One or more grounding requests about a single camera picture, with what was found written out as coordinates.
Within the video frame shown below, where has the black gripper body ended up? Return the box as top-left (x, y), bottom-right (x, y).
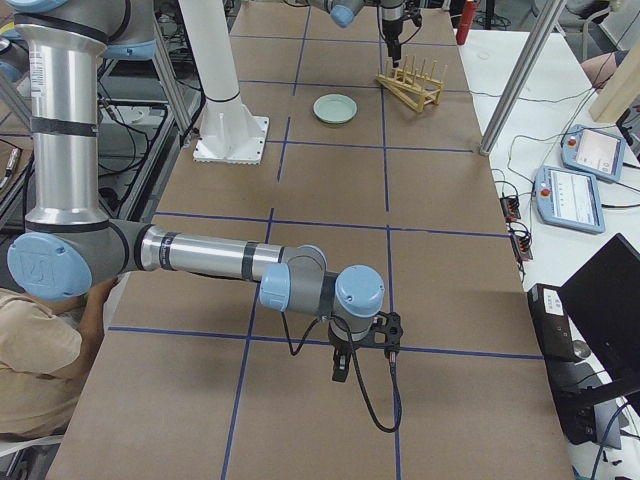
top-left (328, 319), bottom-right (379, 356)
top-left (381, 4), bottom-right (404, 45)

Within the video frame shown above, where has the pale green plate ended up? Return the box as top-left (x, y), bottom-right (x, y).
top-left (312, 93), bottom-right (358, 125)

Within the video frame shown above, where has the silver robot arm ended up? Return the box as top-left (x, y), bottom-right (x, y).
top-left (7, 1), bottom-right (402, 382)
top-left (306, 0), bottom-right (408, 67)

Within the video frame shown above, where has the wooden plate rack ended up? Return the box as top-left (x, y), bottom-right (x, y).
top-left (375, 55), bottom-right (448, 113)

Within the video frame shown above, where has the red cylinder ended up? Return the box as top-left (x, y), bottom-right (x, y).
top-left (456, 0), bottom-right (478, 46)

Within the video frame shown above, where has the orange connector block far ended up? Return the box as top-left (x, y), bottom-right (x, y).
top-left (497, 180), bottom-right (521, 221)

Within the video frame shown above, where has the orange connector block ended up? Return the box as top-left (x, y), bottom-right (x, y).
top-left (507, 221), bottom-right (533, 262)
top-left (497, 180), bottom-right (521, 221)

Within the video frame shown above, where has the orange connector block near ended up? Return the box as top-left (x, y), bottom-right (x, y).
top-left (507, 221), bottom-right (533, 262)

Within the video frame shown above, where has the black box device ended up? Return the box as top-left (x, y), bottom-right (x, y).
top-left (527, 283), bottom-right (578, 362)

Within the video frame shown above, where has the far teach pendant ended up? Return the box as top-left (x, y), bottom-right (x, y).
top-left (561, 124), bottom-right (626, 183)

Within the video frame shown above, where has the teach pendant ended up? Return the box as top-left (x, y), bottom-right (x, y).
top-left (561, 124), bottom-right (626, 183)
top-left (534, 166), bottom-right (605, 234)

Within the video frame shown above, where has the near teach pendant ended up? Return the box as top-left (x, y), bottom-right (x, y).
top-left (534, 166), bottom-right (605, 234)

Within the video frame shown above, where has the black laptop computer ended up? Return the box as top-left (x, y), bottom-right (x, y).
top-left (548, 233), bottom-right (639, 449)

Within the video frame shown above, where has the person in beige shirt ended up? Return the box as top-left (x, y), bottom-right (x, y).
top-left (1, 278), bottom-right (118, 441)

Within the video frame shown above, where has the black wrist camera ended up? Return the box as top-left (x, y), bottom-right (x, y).
top-left (374, 312), bottom-right (403, 359)

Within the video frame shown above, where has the white pedestal column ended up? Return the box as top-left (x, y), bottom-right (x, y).
top-left (179, 0), bottom-right (269, 165)

